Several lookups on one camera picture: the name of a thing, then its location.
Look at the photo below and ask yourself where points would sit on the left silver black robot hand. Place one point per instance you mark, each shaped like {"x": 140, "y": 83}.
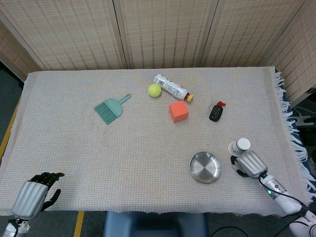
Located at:
{"x": 28, "y": 197}

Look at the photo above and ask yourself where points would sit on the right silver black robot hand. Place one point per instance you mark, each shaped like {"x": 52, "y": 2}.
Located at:
{"x": 253, "y": 164}

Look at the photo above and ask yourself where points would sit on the white die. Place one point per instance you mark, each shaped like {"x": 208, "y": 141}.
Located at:
{"x": 235, "y": 168}

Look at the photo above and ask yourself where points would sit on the white paper cup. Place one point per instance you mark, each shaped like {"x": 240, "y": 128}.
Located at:
{"x": 243, "y": 144}

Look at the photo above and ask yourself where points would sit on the silver metal bowl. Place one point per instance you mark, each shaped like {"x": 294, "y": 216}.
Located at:
{"x": 205, "y": 168}

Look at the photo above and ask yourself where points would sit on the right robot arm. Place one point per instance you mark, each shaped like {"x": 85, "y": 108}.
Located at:
{"x": 276, "y": 187}

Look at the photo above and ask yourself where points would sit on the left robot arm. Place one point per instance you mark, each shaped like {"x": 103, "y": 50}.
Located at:
{"x": 12, "y": 228}

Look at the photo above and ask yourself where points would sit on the small black red-capped bottle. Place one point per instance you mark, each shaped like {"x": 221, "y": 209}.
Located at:
{"x": 216, "y": 113}

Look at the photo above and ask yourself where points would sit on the grey metal stand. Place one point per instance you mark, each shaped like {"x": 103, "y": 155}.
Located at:
{"x": 304, "y": 121}

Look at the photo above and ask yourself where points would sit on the orange cube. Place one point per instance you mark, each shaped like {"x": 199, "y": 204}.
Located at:
{"x": 179, "y": 111}

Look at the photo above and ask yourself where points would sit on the beige waffle tablecloth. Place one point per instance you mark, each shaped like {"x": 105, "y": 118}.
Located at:
{"x": 123, "y": 148}

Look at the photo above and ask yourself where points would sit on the woven bamboo screen panel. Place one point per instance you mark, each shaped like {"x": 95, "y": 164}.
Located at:
{"x": 165, "y": 32}
{"x": 247, "y": 32}
{"x": 69, "y": 32}
{"x": 296, "y": 61}
{"x": 14, "y": 56}

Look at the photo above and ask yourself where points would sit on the white bottle yellow cap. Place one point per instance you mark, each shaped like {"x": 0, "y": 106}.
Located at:
{"x": 170, "y": 87}

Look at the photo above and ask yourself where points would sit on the green hand brush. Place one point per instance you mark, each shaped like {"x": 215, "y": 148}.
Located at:
{"x": 111, "y": 108}

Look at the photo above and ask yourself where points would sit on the yellow tennis ball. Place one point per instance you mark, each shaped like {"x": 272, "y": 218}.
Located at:
{"x": 154, "y": 90}

